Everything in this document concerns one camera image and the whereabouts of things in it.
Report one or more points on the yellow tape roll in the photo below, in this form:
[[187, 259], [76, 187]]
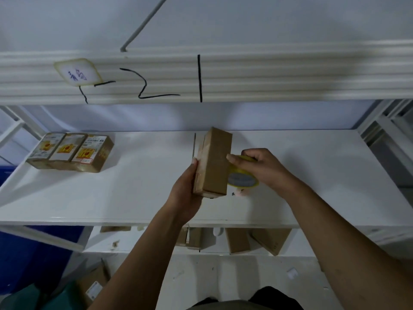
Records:
[[242, 180]]

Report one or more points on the cardboard box with white label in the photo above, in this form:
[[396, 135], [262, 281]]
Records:
[[103, 154]]

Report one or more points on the person's dark trousers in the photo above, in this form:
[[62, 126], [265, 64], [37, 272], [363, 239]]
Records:
[[277, 298]]

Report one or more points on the floor cardboard parcel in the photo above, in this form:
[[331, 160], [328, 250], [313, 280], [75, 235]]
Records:
[[93, 280]]

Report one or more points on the labelled box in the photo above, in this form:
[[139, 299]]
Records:
[[66, 148]]

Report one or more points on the plain brown cardboard box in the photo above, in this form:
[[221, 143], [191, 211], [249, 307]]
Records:
[[214, 158]]

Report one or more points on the small white round cap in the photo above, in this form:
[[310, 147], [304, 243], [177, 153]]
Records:
[[218, 231]]

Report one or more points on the person's left hand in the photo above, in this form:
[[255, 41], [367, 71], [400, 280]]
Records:
[[184, 196]]

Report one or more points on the green plastic mailer package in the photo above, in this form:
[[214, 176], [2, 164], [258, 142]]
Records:
[[19, 300], [64, 298]]

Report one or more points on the person's right hand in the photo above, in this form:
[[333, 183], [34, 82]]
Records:
[[271, 172]]

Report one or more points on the small pink cutter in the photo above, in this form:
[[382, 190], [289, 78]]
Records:
[[240, 192]]

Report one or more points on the white paper scrap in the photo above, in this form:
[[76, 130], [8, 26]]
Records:
[[292, 273]]

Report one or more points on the person's right forearm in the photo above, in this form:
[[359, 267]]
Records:
[[355, 251]]

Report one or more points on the white metal shelving rack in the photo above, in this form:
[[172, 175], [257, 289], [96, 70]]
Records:
[[129, 190]]

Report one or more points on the person's olive shirt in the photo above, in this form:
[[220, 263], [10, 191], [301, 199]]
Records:
[[226, 306]]

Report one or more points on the yellow-edged white sticker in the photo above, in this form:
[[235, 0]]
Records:
[[77, 72]]

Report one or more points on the blue plastic crate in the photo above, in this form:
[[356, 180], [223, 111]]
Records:
[[29, 261]]

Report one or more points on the cardboard box with printed label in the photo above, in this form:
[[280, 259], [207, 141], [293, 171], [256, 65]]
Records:
[[43, 146]]

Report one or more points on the person's left forearm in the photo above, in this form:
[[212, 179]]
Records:
[[138, 271]]

